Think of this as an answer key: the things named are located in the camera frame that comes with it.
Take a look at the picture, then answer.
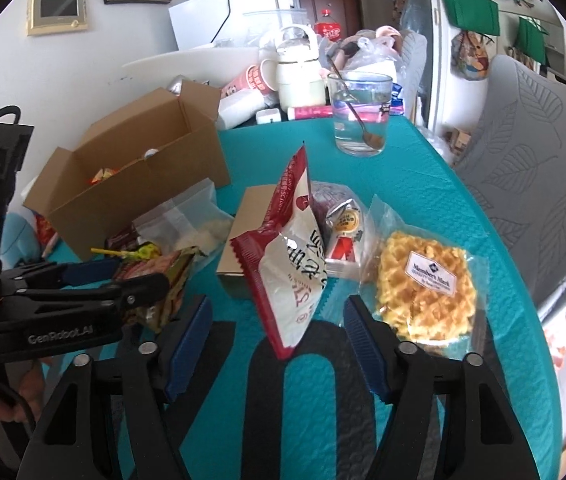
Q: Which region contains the yellow orange snack packet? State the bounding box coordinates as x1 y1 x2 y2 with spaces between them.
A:
88 166 120 187

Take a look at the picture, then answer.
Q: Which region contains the large green tote bag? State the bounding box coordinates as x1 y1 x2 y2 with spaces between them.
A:
440 0 501 37

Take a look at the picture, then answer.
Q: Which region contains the clear drinking glass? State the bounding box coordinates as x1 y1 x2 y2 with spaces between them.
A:
327 71 394 157

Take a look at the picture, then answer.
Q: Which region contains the white jug with handle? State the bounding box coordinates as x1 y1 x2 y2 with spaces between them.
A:
274 25 327 110

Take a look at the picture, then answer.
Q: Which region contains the clear zip bag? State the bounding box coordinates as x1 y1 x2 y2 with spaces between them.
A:
133 177 236 257

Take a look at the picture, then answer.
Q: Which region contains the small flat brown box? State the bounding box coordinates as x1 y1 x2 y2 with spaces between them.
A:
215 185 284 301

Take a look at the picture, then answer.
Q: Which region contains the metal spoon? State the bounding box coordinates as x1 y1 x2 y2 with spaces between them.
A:
325 55 386 151

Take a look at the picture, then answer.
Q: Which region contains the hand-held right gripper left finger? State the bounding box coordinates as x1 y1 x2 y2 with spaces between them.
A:
22 294 214 480

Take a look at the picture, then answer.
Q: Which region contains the blue snack packet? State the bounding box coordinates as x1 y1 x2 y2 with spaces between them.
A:
389 82 407 117

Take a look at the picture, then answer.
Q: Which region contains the pink paper cup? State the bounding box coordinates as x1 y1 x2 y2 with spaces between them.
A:
223 64 279 98

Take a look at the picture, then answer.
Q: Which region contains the red brown snack packet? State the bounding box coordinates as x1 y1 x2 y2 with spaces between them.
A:
113 247 199 333

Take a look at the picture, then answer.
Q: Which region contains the teal tablecloth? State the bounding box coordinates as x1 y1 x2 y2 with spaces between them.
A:
3 115 564 480

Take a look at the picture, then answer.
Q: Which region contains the black power cable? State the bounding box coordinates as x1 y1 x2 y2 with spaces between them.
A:
211 0 245 46

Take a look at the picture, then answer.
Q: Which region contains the yellow green candy wrapper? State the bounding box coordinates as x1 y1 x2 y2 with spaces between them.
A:
90 241 162 262

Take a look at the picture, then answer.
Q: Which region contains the crumpled clear plastic bag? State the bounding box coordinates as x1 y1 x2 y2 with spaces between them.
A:
342 30 400 77

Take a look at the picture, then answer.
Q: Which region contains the dark brown snack packet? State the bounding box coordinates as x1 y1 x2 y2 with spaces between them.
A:
106 224 140 252

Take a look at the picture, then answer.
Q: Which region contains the small clear red white packet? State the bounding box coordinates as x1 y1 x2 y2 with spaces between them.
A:
311 181 380 281

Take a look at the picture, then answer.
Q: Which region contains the beige wall intercom panel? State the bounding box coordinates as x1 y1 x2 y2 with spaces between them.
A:
26 0 89 37

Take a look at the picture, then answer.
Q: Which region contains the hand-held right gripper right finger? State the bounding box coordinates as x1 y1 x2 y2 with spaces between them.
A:
343 294 544 480

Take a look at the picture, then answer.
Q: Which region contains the red label cola bottle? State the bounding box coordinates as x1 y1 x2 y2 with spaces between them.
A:
313 7 348 45

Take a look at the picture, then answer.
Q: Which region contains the clear packet of yellow waffles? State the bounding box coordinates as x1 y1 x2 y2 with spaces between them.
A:
360 194 491 356

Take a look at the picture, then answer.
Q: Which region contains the pink tube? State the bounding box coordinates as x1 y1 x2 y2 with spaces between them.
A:
287 105 334 121

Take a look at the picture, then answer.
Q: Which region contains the hanging clear plastic bag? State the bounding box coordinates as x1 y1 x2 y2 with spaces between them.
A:
398 0 432 36

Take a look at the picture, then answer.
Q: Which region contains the brown cardboard box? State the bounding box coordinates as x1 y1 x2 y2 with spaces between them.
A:
23 80 231 263

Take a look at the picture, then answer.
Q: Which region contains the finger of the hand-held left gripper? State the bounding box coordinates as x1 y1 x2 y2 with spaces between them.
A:
0 272 171 323
0 258 120 293

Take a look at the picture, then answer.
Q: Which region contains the patterned cloth bag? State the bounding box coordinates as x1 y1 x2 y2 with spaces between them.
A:
450 30 492 82

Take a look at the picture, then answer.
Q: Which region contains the grey leaf pattern chair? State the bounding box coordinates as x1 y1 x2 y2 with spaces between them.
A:
455 54 566 322

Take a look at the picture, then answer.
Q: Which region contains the red white snack packet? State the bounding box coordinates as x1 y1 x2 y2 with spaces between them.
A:
229 144 329 361

